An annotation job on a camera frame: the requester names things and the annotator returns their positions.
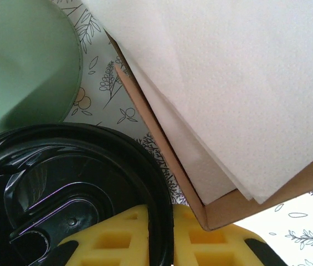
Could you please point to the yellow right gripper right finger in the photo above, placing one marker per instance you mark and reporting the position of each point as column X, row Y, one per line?
column 200, row 246

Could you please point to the stack of white napkins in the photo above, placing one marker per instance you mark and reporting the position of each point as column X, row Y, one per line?
column 228, row 83

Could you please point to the floral patterned table cover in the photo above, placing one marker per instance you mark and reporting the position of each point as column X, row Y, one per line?
column 103, row 91

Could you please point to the black plastic cup lid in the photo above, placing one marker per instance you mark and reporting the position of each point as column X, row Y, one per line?
column 76, row 171

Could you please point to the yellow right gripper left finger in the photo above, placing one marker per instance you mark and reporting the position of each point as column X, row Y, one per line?
column 112, row 243

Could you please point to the mint green holder cup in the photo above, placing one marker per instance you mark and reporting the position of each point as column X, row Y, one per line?
column 20, row 69

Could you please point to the brown cardboard tray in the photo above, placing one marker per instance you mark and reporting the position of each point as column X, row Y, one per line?
column 228, row 213

